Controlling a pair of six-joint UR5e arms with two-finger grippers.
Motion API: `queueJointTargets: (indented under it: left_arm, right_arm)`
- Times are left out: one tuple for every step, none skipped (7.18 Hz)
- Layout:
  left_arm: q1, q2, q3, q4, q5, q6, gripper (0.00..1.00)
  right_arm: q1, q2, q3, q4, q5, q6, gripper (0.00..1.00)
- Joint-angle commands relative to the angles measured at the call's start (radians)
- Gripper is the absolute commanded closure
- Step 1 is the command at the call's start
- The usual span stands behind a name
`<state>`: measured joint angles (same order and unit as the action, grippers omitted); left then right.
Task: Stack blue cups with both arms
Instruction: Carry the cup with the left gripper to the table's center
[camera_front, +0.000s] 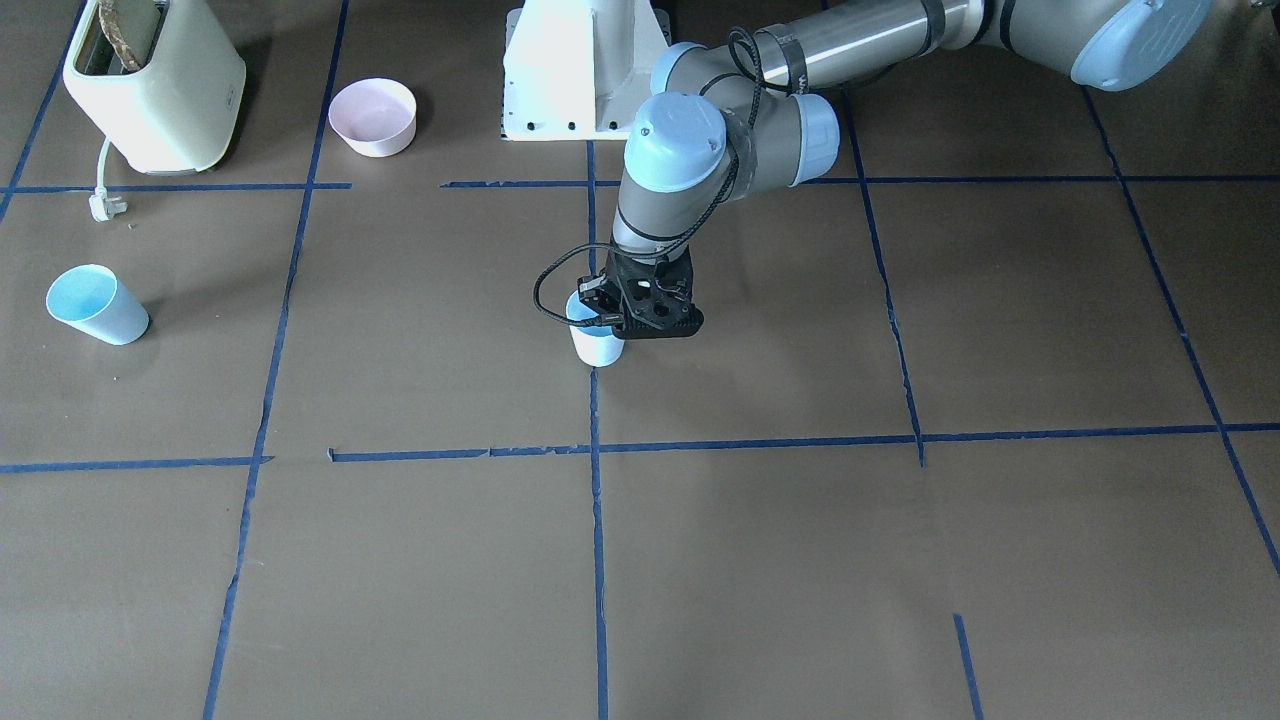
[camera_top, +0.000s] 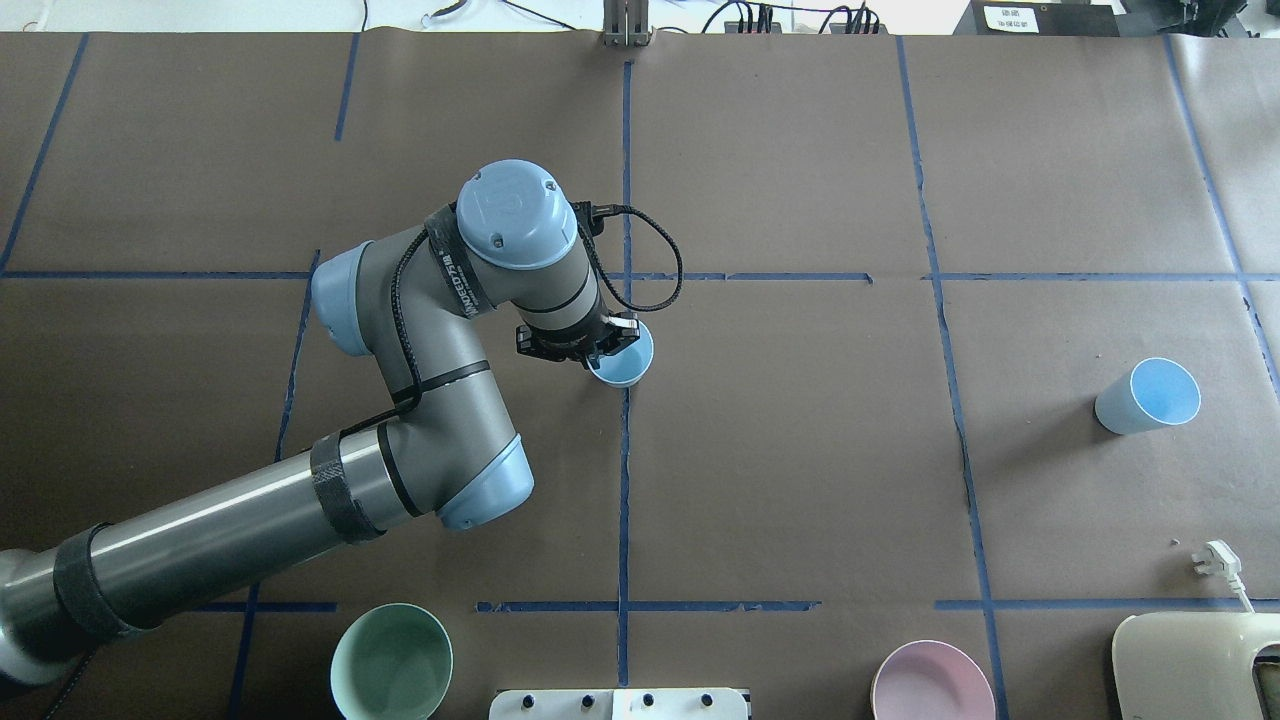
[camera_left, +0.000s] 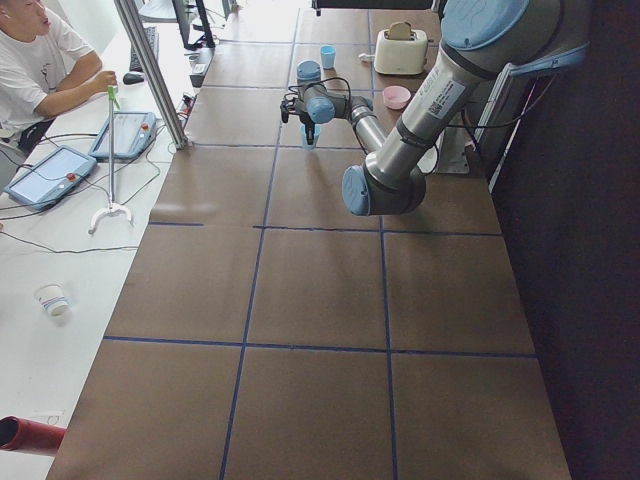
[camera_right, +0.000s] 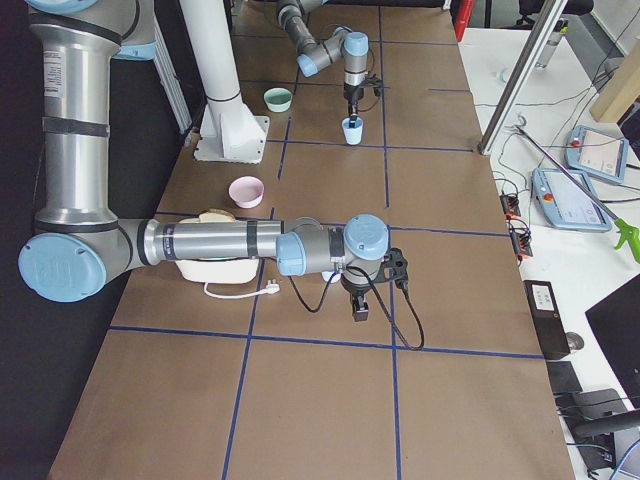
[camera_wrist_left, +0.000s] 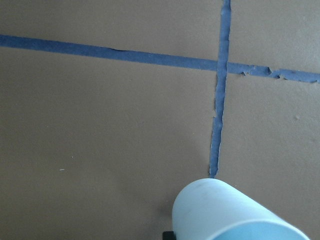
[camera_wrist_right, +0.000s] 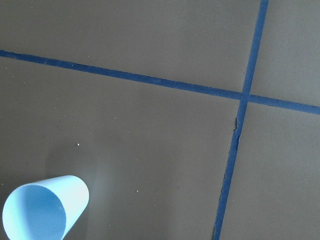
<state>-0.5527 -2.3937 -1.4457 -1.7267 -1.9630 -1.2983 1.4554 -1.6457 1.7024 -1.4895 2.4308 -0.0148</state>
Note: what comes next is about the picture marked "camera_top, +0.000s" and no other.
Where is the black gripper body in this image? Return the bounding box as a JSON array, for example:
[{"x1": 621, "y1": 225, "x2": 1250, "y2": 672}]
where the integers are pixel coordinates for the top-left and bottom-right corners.
[{"x1": 515, "y1": 313, "x2": 640, "y2": 369}]

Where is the light blue cup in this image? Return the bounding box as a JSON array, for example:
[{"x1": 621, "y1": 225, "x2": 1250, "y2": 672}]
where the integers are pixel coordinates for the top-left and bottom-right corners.
[
  {"x1": 586, "y1": 322, "x2": 655, "y2": 389},
  {"x1": 1093, "y1": 357, "x2": 1202, "y2": 436}
]

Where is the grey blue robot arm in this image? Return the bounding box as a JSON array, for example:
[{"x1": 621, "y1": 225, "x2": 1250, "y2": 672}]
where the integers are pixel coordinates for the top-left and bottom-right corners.
[{"x1": 3, "y1": 159, "x2": 646, "y2": 694}]

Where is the green bowl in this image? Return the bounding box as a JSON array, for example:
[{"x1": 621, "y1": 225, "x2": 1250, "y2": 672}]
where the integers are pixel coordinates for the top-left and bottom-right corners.
[{"x1": 329, "y1": 603, "x2": 454, "y2": 719}]

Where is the pink bowl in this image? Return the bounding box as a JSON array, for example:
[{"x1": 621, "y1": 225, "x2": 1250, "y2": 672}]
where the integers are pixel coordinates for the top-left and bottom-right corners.
[{"x1": 869, "y1": 641, "x2": 997, "y2": 719}]

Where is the black box with label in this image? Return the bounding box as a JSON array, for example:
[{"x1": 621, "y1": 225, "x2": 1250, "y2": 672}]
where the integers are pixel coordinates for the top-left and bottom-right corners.
[{"x1": 952, "y1": 1, "x2": 1120, "y2": 37}]

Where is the white power plug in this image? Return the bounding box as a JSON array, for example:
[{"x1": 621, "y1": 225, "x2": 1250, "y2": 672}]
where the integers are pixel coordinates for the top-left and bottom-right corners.
[{"x1": 1190, "y1": 539, "x2": 1256, "y2": 614}]

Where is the cream toaster with bread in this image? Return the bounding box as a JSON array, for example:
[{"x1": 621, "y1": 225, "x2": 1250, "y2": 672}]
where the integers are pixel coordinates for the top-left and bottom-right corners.
[{"x1": 1110, "y1": 611, "x2": 1279, "y2": 719}]

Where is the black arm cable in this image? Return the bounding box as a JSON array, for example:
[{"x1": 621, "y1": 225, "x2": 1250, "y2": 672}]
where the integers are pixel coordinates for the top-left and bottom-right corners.
[{"x1": 340, "y1": 202, "x2": 685, "y2": 433}]

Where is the aluminium frame post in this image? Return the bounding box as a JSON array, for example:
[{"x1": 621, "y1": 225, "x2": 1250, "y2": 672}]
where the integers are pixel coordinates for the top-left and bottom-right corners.
[{"x1": 602, "y1": 0, "x2": 653, "y2": 47}]

